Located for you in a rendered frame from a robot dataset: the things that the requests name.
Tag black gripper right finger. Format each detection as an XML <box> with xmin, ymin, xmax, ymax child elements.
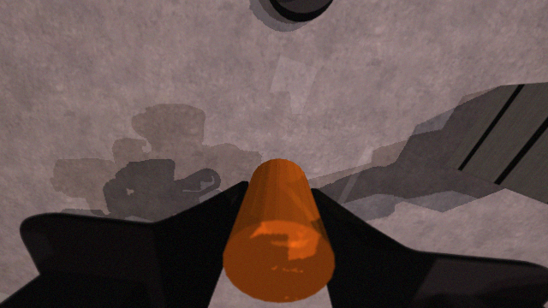
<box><xmin>311</xmin><ymin>188</ymin><xmax>548</xmax><ymax>308</ymax></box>

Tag orange knob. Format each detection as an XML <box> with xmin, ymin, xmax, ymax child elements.
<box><xmin>223</xmin><ymin>158</ymin><xmax>336</xmax><ymax>303</ymax></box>

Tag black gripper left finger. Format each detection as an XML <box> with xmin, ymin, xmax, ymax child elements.
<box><xmin>20</xmin><ymin>181</ymin><xmax>248</xmax><ymax>308</ymax></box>

